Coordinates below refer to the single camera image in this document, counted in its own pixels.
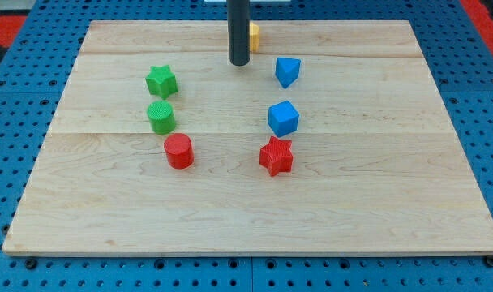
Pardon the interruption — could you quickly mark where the red star block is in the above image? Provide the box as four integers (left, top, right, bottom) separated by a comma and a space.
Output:
259, 136, 294, 177

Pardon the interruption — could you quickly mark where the blue cube block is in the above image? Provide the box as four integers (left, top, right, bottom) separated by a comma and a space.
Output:
268, 101, 300, 137

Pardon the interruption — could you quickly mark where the red cylinder block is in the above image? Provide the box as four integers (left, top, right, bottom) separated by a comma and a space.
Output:
164, 133, 194, 170

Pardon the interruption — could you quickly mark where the light wooden board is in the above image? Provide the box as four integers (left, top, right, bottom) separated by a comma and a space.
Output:
2, 20, 493, 257

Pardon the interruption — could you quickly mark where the blue triangular block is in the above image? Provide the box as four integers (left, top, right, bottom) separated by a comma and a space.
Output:
275, 57, 302, 88

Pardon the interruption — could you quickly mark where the green cylinder block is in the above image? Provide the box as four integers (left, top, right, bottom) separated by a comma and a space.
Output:
147, 101, 176, 135

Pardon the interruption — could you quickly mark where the green star block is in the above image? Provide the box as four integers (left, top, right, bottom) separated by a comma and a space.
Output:
145, 65, 178, 100

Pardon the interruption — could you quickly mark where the yellow block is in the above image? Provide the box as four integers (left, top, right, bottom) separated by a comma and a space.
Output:
249, 22, 260, 52

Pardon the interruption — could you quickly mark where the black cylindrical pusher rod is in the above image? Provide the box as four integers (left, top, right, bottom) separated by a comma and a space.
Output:
226, 0, 250, 67

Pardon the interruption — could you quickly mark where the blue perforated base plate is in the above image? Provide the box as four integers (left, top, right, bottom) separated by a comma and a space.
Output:
0, 0, 493, 291

